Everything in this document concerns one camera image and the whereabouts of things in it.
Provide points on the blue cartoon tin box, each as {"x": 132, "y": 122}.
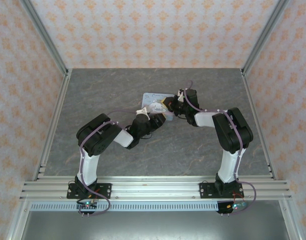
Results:
{"x": 152, "y": 102}

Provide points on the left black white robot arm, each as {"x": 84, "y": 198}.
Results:
{"x": 97, "y": 140}

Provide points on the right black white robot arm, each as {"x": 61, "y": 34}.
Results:
{"x": 233, "y": 130}

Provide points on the grey metal panel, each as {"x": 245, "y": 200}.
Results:
{"x": 152, "y": 226}

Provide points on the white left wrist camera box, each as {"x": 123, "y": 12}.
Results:
{"x": 143, "y": 111}

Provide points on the aluminium mounting rail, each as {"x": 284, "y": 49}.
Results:
{"x": 155, "y": 188}

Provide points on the aluminium table side rail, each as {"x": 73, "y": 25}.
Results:
{"x": 60, "y": 105}
{"x": 253, "y": 110}

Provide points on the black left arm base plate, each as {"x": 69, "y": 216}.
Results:
{"x": 104, "y": 191}

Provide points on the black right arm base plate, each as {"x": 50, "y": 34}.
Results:
{"x": 207, "y": 191}

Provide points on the aluminium frame post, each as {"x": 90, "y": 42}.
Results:
{"x": 263, "y": 40}
{"x": 46, "y": 40}

